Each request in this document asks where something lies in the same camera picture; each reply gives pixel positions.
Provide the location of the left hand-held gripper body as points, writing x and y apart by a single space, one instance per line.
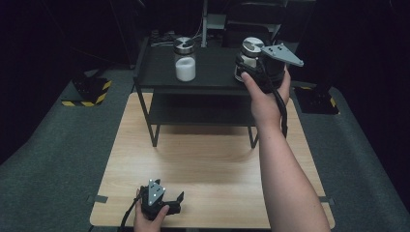
154 199

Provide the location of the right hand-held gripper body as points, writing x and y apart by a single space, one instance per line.
274 72

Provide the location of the black metal two-tier rack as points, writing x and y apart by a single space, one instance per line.
209 64

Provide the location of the glass jar with white powder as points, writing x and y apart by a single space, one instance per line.
185 67

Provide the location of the person's left hand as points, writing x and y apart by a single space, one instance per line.
146 224

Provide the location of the person's right hand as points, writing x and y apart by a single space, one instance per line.
266 108

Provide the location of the black monitor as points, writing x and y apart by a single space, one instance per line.
245 30

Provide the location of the yellow-black striped stand base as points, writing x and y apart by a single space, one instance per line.
317 100
92 92

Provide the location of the grey tape strip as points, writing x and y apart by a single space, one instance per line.
96 198
327 200

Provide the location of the metal stand pole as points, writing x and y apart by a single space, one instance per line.
204 22

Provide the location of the black power strip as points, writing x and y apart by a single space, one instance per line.
161 37

